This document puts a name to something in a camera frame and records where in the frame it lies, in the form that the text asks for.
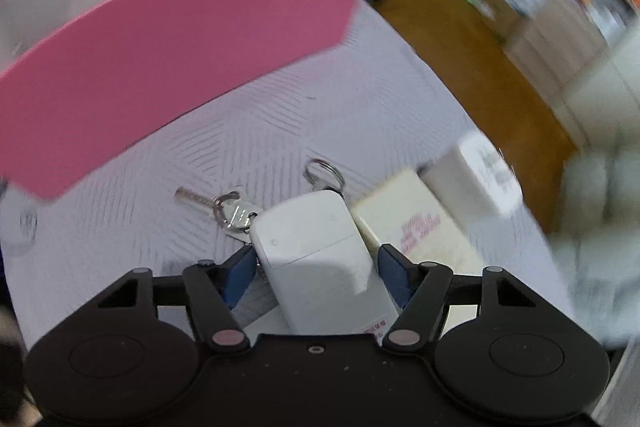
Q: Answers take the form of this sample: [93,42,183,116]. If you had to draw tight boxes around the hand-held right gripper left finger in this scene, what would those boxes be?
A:
[95,244,258,353]

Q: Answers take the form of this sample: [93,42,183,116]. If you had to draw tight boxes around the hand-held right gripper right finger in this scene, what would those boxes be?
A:
[377,243,540,352]

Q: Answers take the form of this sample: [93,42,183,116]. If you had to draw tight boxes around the white power bank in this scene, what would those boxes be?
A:
[249,189,401,335]

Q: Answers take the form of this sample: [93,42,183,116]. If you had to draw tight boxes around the white rounded plug charger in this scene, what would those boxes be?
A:
[420,132,523,220]

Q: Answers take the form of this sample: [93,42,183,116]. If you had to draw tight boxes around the pink cardboard box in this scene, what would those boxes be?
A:
[0,0,378,202]

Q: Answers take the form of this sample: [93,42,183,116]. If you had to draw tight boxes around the silver keys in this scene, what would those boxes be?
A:
[174,187,263,238]

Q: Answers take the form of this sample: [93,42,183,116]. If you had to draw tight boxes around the silver keyring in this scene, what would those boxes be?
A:
[305,158,346,202]

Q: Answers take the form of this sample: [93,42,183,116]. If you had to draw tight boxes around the grey down jacket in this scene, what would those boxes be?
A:
[550,142,640,348]

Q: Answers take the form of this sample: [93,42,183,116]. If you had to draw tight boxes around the light wooden wardrobe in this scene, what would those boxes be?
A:
[555,22,640,148]

